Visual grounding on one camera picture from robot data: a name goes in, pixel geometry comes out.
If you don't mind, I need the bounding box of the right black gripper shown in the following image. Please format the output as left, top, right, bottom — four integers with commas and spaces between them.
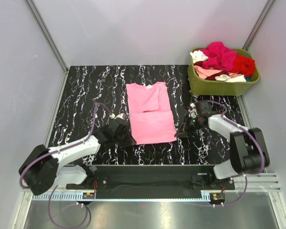
174, 114, 204, 138

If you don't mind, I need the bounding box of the light pink t shirt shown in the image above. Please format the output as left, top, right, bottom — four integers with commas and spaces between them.
126, 82, 176, 145

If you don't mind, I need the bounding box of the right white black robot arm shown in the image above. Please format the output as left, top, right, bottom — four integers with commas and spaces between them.
175, 100, 270, 189

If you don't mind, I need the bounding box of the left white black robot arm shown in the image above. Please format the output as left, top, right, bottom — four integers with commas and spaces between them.
19, 117, 136, 196

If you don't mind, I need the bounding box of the olive green laundry basket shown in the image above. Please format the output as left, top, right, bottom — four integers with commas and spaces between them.
188, 56, 260, 96

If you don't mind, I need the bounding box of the peach t shirt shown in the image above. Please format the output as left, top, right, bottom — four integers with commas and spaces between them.
194, 65, 221, 79

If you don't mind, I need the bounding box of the cream white t shirt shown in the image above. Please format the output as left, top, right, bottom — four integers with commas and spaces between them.
215, 74, 246, 83

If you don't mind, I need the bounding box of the left small circuit board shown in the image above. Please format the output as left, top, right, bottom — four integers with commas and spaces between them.
82, 192, 95, 199

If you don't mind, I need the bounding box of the small circuit board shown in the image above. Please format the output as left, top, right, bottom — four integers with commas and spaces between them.
82, 192, 95, 199
211, 192, 225, 201

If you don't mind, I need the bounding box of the dark red t shirt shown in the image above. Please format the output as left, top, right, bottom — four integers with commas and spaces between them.
194, 62, 229, 81

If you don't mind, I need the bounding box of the right small circuit board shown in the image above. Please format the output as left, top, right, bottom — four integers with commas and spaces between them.
211, 192, 225, 201

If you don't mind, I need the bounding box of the magenta t shirt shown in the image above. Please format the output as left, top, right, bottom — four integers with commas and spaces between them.
201, 42, 237, 71

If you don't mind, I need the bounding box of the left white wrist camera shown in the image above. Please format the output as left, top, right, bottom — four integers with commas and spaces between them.
109, 113, 127, 123

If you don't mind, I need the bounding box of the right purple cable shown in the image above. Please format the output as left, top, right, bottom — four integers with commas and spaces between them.
204, 100, 267, 206

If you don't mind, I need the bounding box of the purple cable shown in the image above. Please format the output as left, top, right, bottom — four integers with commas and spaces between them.
204, 100, 267, 206
19, 103, 115, 227

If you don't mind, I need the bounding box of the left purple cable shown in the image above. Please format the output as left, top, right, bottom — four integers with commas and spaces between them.
19, 103, 115, 227

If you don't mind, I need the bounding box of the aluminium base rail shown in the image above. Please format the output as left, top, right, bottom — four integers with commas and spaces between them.
22, 173, 281, 205

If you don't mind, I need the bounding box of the right aluminium frame post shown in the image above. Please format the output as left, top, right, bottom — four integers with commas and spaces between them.
243, 0, 276, 51

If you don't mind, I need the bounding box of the aluminium frame post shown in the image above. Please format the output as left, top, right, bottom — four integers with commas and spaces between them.
23, 0, 69, 73
243, 0, 276, 51

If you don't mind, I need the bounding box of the left aluminium frame post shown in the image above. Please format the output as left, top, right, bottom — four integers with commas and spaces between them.
23, 0, 69, 73

